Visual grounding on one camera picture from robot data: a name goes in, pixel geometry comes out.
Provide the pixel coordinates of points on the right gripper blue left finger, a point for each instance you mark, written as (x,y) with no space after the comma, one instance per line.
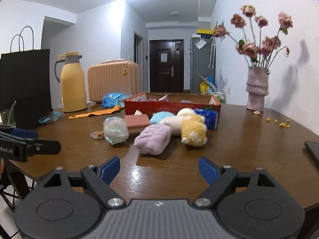
(109,170)

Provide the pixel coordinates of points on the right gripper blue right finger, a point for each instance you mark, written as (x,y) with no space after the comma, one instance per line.
(209,171)

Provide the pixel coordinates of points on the clear bag of cotton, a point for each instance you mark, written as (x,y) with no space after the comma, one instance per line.
(115,130)

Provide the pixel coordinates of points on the yellow white plush toy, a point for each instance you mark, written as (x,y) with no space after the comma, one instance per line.
(189,125)

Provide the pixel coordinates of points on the purple fluffy towel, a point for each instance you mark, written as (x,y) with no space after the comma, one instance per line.
(153,139)

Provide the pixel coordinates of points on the pink and cream sponge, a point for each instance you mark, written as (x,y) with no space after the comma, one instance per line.
(136,123)

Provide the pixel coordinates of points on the blue tissue packet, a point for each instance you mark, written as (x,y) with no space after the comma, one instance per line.
(211,117)

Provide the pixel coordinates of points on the light blue fluffy pouch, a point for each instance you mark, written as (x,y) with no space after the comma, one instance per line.
(158,116)

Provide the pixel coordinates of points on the black paper shopping bag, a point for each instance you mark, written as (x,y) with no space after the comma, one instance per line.
(25,86)

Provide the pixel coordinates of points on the blue wet wipes pack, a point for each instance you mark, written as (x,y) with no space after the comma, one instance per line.
(110,100)

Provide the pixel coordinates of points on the red cardboard box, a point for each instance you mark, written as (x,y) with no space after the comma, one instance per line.
(149,103)

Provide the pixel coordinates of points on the yellow thermos jug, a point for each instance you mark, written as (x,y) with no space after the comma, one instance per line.
(69,74)

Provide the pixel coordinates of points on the yellow crumbs on table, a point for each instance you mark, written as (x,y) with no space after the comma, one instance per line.
(283,124)

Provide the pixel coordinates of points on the peach ribbed suitcase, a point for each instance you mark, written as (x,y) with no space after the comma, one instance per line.
(118,76)

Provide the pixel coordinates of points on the pink textured vase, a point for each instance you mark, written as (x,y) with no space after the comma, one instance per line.
(257,88)

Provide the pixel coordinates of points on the grey metal cabinet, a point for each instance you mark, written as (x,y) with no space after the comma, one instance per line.
(202,60)

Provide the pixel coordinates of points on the dark brown entrance door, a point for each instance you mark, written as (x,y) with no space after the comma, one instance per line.
(167,66)

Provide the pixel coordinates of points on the dried pink roses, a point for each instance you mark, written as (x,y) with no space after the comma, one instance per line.
(259,51)

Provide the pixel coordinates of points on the cluttered wire storage rack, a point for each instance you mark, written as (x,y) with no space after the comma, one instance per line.
(207,87)

